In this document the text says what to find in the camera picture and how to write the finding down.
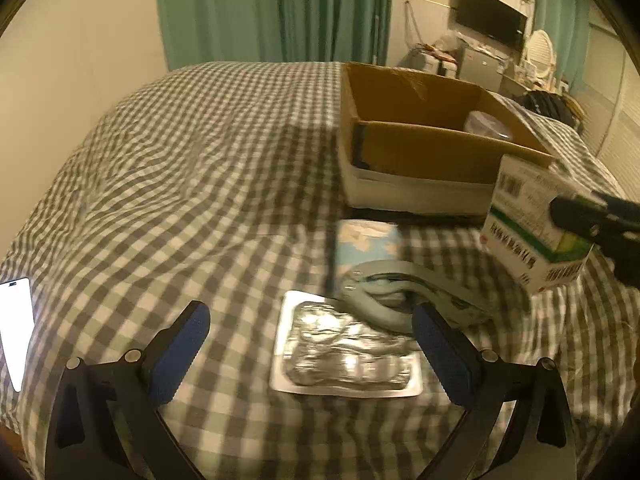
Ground silver blister pack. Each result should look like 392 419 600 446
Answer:
269 290 424 399

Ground light blue tissue packet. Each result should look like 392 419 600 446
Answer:
336 219 405 281

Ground green curtain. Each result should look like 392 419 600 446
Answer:
153 0 394 72

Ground clear plastic container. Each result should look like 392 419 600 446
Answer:
463 110 515 144

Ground black wall television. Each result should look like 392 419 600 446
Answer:
454 0 529 53

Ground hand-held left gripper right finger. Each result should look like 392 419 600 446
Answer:
411 304 578 480

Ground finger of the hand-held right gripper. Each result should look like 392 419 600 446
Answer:
549 191 640 288

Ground white smartphone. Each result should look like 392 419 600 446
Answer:
0 278 35 394

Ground grey plastic hole punch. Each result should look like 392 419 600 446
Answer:
336 260 493 333

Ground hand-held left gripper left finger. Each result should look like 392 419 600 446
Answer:
45 300 212 480

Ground brown cardboard box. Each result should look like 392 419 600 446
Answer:
338 62 555 216

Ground grey cabinet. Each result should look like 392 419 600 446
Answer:
459 44 505 94

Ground white green medicine box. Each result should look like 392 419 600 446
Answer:
480 154 601 294

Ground checkered bed sheet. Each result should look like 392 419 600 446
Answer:
0 60 640 480

